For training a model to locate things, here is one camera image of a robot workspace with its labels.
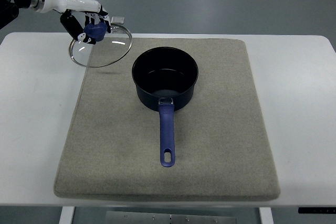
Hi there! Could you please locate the left white table leg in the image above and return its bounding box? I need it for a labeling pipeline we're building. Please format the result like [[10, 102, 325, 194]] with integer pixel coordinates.
[[59, 206, 75, 224]]

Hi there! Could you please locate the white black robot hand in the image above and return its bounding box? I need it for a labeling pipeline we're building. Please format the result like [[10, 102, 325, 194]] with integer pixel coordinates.
[[30, 0, 111, 45]]

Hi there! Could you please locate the right white table leg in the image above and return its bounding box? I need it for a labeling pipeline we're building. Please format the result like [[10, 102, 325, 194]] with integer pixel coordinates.
[[259, 207, 274, 224]]

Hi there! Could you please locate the white table leg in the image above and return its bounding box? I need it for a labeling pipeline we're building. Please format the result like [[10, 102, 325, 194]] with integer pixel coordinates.
[[259, 207, 274, 224], [59, 206, 75, 224]]

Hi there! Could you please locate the black table control panel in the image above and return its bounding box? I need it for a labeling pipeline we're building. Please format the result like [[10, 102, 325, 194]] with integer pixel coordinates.
[[298, 207, 336, 215]]

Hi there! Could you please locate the upper metal floor plate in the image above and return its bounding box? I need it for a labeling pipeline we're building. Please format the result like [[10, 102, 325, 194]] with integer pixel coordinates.
[[111, 16, 125, 25]]

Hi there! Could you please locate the dark pot with blue handle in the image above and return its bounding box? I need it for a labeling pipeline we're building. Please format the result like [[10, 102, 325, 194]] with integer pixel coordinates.
[[132, 47, 198, 167]]

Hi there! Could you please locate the beige fabric mat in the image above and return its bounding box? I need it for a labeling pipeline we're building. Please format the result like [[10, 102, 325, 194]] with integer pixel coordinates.
[[54, 38, 280, 201]]

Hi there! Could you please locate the metal table base plate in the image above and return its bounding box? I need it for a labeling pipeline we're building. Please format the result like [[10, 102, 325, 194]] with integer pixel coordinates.
[[104, 211, 237, 224]]

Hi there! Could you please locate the glass lid with blue knob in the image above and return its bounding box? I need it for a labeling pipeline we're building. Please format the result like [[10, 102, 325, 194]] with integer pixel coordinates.
[[68, 24, 132, 68]]

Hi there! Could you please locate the lower metal floor plate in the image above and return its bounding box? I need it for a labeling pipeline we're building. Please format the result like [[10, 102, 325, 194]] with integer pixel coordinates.
[[111, 26, 124, 34]]

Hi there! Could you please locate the metal floor plate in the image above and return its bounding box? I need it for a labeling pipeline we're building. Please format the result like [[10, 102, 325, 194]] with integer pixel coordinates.
[[111, 16, 125, 25], [111, 26, 124, 34]]

